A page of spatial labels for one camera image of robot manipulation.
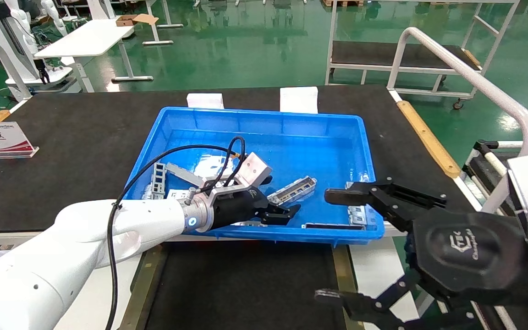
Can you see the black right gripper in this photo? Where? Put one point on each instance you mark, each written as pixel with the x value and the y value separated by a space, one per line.
pixel 470 252

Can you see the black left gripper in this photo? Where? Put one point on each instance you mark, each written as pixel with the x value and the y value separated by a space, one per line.
pixel 236 206

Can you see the grey slotted metal part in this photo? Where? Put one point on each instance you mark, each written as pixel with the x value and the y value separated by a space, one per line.
pixel 291 190

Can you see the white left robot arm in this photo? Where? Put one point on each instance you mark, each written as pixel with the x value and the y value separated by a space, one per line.
pixel 62 256

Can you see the flat white strip part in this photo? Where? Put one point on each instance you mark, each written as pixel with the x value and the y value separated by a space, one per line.
pixel 248 224

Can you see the grey ladder-shaped metal part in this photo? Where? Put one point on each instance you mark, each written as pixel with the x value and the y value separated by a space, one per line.
pixel 159 181

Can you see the blue plastic bin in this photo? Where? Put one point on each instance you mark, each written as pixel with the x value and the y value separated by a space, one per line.
pixel 291 146

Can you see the clear plastic bag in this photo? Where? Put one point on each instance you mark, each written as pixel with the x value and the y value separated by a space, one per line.
pixel 209 166

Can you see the tall white tape patch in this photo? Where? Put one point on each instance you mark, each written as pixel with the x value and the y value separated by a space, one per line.
pixel 298 99

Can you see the short white tape patch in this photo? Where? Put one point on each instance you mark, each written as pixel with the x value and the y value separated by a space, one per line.
pixel 204 101

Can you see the long yellow wooden edge strip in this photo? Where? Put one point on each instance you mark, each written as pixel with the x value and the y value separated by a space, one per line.
pixel 429 137

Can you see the black-top trolley with white tubes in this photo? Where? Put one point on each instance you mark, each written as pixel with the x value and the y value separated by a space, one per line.
pixel 477 149

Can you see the open cardboard box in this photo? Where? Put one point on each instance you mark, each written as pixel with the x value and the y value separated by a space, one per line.
pixel 131 20

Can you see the white desk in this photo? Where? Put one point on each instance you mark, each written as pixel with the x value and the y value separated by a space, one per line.
pixel 85 39

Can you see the white robot on stand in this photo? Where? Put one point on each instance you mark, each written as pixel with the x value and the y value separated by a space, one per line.
pixel 21 41

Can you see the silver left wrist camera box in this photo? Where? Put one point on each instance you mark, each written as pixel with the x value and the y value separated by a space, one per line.
pixel 255 168

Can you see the metal bracket at right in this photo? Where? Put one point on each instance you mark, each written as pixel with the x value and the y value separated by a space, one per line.
pixel 356 214

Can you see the white bracket part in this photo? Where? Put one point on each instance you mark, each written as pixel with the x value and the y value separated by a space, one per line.
pixel 174 193
pixel 147 195

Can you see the tall white-frame trolley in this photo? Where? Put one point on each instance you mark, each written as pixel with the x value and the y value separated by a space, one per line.
pixel 383 52

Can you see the white desk frame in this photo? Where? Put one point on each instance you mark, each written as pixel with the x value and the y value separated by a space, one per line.
pixel 156 27

